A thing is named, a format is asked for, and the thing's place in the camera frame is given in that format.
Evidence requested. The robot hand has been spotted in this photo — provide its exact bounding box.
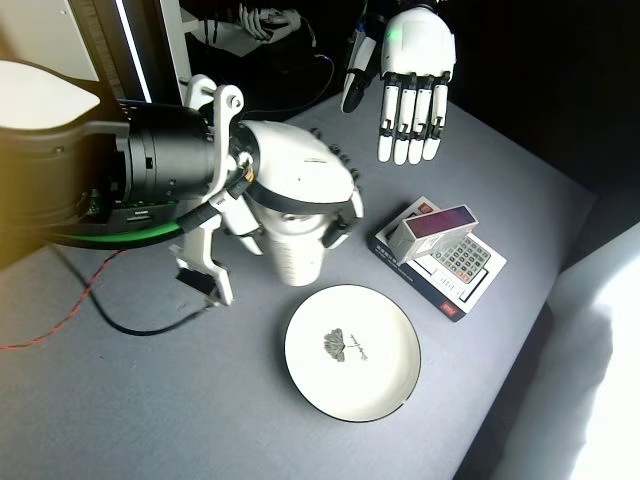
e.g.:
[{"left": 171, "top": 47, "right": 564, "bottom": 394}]
[
  {"left": 219, "top": 119, "right": 366, "bottom": 257},
  {"left": 340, "top": 5, "right": 458, "bottom": 166}
]

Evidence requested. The white paper cup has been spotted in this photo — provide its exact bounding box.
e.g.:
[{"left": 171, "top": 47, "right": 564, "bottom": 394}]
[{"left": 259, "top": 208, "right": 332, "bottom": 288}]

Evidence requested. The maroon and white cardboard box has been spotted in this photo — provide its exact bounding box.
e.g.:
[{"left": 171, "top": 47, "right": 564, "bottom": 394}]
[{"left": 387, "top": 204, "right": 480, "bottom": 265}]

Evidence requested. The spare white robot hand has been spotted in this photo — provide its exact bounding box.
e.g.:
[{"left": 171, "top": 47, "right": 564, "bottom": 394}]
[{"left": 237, "top": 3, "right": 304, "bottom": 45}]

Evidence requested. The white calculator box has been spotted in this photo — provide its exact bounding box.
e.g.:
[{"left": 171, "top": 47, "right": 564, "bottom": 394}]
[{"left": 369, "top": 195, "right": 508, "bottom": 322}]

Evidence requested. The white plate black rim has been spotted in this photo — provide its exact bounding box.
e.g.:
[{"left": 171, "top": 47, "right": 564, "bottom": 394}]
[{"left": 283, "top": 284, "right": 422, "bottom": 424}]

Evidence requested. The white robot shell piece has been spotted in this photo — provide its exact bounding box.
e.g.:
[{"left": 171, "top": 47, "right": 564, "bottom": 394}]
[{"left": 192, "top": 18, "right": 266, "bottom": 59}]

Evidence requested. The grey table cloth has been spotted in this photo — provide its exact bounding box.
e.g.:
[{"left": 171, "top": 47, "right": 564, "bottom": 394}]
[{"left": 0, "top": 82, "right": 599, "bottom": 480}]

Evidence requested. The white cabinet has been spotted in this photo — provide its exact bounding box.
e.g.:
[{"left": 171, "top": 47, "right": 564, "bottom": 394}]
[{"left": 0, "top": 0, "right": 202, "bottom": 109}]

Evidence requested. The black cable with blue plug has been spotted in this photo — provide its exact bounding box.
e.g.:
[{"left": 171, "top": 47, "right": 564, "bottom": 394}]
[{"left": 244, "top": 52, "right": 336, "bottom": 124}]

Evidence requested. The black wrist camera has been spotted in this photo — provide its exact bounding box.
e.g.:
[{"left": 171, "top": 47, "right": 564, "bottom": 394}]
[{"left": 174, "top": 267, "right": 234, "bottom": 309}]

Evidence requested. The black camera cable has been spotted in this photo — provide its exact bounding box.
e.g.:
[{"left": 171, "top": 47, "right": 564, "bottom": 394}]
[{"left": 88, "top": 287, "right": 209, "bottom": 337}]

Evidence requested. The red cable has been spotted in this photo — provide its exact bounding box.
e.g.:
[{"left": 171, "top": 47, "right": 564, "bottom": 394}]
[{"left": 0, "top": 248, "right": 127, "bottom": 351}]

